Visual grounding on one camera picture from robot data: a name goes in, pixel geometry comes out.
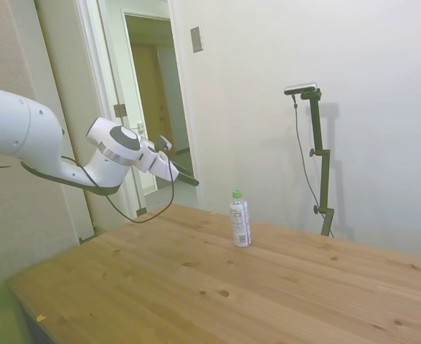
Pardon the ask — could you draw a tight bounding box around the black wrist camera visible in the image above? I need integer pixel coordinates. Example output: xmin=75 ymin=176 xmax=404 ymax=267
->
xmin=154 ymin=135 xmax=174 ymax=152

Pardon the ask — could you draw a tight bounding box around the clear water bottle green cap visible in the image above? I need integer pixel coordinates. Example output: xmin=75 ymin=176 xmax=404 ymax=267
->
xmin=229 ymin=188 xmax=253 ymax=249

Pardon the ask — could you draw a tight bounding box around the black looping robot cable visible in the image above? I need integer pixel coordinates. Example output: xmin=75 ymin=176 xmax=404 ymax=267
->
xmin=60 ymin=151 xmax=176 ymax=224

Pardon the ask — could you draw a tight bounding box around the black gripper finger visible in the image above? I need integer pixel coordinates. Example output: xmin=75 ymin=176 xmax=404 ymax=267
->
xmin=169 ymin=160 xmax=194 ymax=177
xmin=178 ymin=171 xmax=201 ymax=187

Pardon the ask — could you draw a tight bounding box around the grey camera cable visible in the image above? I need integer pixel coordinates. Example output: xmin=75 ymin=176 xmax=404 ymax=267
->
xmin=291 ymin=93 xmax=336 ymax=239

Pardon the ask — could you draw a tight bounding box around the dark camera stand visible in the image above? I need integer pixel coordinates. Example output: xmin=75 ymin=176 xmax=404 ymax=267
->
xmin=299 ymin=89 xmax=336 ymax=238

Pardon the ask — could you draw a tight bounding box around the grey wall switch plate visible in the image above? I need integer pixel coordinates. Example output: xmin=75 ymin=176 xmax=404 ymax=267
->
xmin=189 ymin=25 xmax=204 ymax=54

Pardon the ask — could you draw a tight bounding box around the brown wooden door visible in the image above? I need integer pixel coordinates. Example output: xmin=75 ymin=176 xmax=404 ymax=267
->
xmin=130 ymin=42 xmax=169 ymax=156

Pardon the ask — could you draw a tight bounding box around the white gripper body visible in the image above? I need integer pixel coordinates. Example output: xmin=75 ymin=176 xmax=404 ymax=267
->
xmin=135 ymin=137 xmax=181 ymax=182

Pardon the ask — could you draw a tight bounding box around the grey bar-shaped stereo camera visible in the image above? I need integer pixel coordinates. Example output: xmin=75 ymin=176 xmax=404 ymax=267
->
xmin=283 ymin=82 xmax=320 ymax=97

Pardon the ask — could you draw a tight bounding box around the white door frame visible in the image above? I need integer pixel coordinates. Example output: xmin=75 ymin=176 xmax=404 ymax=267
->
xmin=75 ymin=0 xmax=206 ymax=245

